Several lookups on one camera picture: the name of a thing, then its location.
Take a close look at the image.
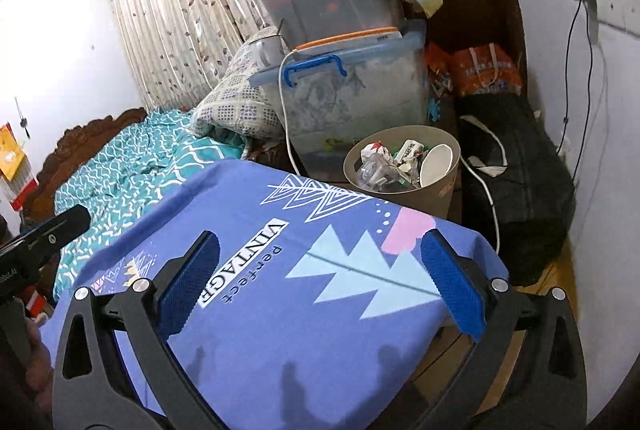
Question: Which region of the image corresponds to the chicken snack pouch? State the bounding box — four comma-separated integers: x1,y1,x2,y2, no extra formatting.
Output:
394,139,425,187

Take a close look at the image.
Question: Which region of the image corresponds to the white plastic bag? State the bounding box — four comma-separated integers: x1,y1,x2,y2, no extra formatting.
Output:
360,142,395,164

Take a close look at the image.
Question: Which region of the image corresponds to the beige round trash bin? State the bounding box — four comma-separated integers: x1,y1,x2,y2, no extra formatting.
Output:
343,125,461,219

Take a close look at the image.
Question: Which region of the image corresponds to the left hand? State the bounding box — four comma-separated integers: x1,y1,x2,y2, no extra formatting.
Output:
25,319,54,416

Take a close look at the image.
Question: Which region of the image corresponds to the carved wooden headboard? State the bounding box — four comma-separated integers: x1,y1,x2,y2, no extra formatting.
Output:
22,108,146,222

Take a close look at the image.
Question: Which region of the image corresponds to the teal patterned quilt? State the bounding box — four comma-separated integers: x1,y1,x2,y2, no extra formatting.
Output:
53,110,247,299

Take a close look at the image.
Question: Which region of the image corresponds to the black bag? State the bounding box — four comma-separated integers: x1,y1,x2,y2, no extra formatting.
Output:
454,93,575,287

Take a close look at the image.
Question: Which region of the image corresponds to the white paper cup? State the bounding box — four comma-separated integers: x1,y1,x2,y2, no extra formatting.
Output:
419,144,454,188

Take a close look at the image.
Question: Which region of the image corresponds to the grey patterned pillow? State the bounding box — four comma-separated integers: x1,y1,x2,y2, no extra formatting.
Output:
190,26,284,141

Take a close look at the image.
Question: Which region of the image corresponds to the clear plastic bottle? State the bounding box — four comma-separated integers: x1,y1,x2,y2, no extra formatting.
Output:
356,153,404,193

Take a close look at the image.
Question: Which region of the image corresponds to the floral curtain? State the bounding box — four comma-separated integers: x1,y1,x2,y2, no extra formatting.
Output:
110,0,264,111

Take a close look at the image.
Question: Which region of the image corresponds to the orange shopping bag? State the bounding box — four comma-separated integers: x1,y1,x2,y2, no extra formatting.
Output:
424,43,524,98

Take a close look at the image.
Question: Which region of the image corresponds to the red yellow wall calendar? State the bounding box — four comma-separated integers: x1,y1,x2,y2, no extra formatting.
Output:
0,123,38,212

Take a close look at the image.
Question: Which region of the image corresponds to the white cable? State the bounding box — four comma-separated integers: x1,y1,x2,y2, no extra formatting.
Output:
278,48,306,179

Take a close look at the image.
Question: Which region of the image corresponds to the clear storage box blue handle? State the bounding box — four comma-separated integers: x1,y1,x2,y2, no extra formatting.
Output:
250,20,428,183

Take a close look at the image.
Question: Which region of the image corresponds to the white wall power strip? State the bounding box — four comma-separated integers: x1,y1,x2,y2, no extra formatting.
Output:
578,0,640,45

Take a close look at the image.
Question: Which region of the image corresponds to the black power cable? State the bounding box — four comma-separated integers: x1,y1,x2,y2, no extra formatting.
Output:
555,0,599,183

